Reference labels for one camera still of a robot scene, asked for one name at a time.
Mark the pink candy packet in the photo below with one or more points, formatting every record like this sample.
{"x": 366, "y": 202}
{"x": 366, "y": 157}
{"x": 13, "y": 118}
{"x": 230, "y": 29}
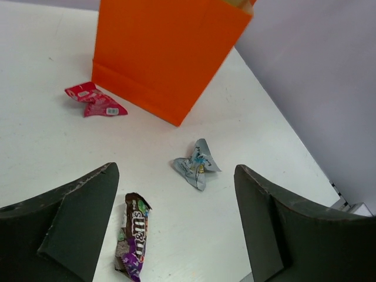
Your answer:
{"x": 97, "y": 103}

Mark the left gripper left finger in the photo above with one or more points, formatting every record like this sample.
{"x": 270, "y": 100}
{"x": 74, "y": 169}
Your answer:
{"x": 58, "y": 235}

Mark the brown purple M&M's pack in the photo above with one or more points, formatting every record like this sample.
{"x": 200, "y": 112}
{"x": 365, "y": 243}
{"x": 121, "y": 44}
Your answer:
{"x": 131, "y": 241}

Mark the orange paper bag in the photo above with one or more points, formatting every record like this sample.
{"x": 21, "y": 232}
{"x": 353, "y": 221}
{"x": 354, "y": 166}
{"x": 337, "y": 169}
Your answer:
{"x": 161, "y": 55}

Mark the silver blue wrapper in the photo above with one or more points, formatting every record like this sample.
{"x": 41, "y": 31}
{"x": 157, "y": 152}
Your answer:
{"x": 194, "y": 167}

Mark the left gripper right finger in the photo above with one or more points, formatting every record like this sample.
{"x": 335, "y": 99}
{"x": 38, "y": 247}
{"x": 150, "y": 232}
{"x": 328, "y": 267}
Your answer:
{"x": 291, "y": 238}

